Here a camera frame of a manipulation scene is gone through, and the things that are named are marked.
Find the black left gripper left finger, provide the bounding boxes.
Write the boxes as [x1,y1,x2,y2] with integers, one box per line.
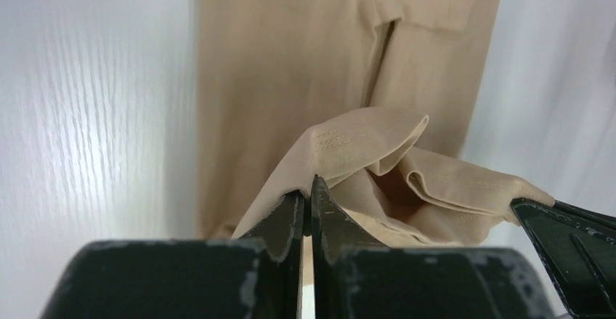
[42,191,305,318]

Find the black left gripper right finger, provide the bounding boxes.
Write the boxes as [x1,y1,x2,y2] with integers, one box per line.
[311,177,554,318]

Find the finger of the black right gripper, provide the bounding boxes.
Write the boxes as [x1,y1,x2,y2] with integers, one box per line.
[510,198,615,318]

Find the beige t shirt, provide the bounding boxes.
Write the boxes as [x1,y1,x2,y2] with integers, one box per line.
[196,0,556,319]

